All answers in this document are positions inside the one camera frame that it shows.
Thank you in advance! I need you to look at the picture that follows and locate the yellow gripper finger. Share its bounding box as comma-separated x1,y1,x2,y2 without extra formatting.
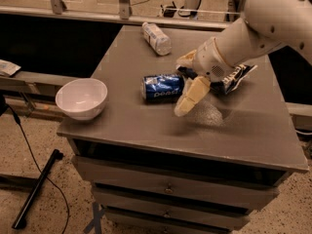
174,76,211,117
176,50,196,68

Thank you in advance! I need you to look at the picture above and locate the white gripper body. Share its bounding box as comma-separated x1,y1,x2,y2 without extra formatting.
192,37,234,82

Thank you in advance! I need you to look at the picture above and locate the blue pepsi can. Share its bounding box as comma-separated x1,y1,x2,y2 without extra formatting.
140,74,184,101

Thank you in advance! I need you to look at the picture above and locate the white bowl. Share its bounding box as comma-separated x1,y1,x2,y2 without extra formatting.
56,78,108,121

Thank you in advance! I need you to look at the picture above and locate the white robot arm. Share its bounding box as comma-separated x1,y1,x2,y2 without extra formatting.
175,0,312,117

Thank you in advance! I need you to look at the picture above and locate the clear plastic water bottle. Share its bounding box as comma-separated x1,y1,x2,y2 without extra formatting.
142,22,172,56

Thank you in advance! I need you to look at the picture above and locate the blue chip bag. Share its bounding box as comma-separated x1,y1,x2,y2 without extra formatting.
176,63,258,95

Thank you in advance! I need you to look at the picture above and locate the black device in background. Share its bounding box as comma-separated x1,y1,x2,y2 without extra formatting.
160,2,176,18

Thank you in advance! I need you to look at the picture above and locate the grey drawer cabinet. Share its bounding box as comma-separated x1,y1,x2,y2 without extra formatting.
58,26,308,234

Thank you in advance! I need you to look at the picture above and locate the white packet on ledge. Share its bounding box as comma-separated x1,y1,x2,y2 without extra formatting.
0,59,20,77

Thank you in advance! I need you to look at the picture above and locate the black floor bar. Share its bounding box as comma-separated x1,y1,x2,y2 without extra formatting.
12,149,63,230

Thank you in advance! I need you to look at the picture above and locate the metal railing frame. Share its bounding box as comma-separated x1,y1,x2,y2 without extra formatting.
0,0,245,30

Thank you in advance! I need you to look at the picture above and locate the black cable on floor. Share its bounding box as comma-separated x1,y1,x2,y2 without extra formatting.
4,102,71,234

